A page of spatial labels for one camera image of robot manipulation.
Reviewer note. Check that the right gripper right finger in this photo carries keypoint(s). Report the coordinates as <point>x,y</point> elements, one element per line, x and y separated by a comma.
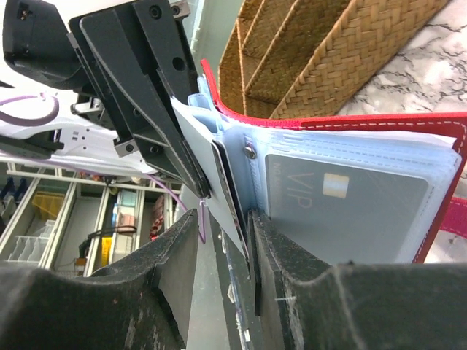
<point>305,303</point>

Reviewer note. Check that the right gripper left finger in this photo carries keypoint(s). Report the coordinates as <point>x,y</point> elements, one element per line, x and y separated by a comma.
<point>142,301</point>

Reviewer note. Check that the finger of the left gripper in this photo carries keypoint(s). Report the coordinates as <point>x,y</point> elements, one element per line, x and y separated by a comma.
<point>161,23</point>
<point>115,53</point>

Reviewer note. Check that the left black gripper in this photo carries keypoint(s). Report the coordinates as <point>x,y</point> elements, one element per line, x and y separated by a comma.
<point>36,45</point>

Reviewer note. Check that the grey card with stripe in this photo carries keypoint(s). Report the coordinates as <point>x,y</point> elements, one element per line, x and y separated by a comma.
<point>226,189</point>

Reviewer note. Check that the red card holder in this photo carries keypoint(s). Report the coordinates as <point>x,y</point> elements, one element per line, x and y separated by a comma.
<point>430,146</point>

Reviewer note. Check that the grey VIP card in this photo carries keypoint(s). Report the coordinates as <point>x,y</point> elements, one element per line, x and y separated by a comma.
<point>341,213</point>

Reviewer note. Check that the woven wicker organizer tray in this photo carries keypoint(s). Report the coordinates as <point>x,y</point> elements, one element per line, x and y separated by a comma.
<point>292,59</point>

